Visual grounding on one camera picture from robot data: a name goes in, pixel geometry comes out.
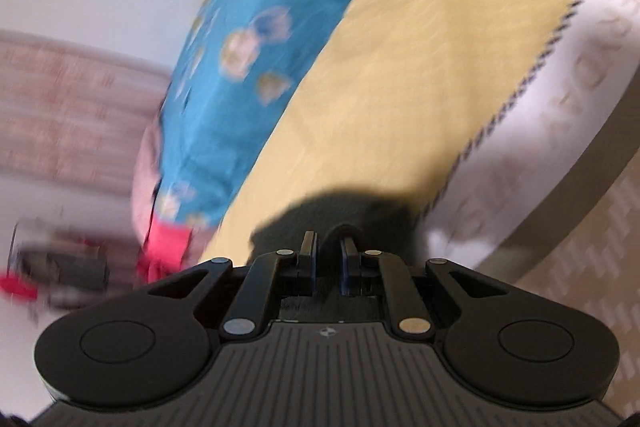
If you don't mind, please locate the blue floral quilt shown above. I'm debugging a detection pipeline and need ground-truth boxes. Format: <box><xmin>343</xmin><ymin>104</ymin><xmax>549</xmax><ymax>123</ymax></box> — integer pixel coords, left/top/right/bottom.
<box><xmin>154</xmin><ymin>0</ymin><xmax>352</xmax><ymax>227</ymax></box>

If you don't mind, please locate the pink curtain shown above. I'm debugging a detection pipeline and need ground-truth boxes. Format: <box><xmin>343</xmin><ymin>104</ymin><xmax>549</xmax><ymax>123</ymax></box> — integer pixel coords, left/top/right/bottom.
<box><xmin>1</xmin><ymin>30</ymin><xmax>170</xmax><ymax>195</ymax></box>

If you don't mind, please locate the yellow patterned bed sheet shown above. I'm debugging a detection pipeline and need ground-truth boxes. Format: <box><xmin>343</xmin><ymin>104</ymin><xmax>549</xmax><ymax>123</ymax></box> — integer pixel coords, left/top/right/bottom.
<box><xmin>196</xmin><ymin>0</ymin><xmax>640</xmax><ymax>278</ymax></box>

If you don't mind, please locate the cluttered rack with red clothes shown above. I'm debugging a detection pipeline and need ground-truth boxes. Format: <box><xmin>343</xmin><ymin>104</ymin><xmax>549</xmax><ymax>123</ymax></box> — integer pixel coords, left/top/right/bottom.
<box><xmin>1</xmin><ymin>219</ymin><xmax>110</xmax><ymax>310</ymax></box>

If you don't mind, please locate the dark green knit sweater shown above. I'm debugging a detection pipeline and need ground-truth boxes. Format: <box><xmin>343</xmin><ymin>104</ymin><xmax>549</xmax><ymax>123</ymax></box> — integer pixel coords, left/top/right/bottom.
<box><xmin>249</xmin><ymin>185</ymin><xmax>426</xmax><ymax>308</ymax></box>

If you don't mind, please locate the pink red blanket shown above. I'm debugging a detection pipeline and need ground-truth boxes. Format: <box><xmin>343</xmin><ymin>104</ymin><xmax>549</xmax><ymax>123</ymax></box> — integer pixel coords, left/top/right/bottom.
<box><xmin>130</xmin><ymin>117</ymin><xmax>192</xmax><ymax>283</ymax></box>

